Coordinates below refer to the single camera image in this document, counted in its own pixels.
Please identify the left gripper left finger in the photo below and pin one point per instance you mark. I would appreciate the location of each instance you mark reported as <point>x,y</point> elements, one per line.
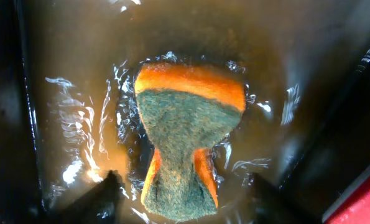
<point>100,205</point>

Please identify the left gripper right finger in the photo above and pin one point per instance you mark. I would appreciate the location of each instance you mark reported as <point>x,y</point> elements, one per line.
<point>268,206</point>

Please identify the green orange sponge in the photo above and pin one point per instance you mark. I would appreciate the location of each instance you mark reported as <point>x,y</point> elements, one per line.
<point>185,111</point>

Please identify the red plastic tray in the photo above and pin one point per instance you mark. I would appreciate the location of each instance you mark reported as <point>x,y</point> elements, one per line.
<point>353,207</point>

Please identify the black water tray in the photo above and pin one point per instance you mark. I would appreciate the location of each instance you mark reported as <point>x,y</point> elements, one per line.
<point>68,111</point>

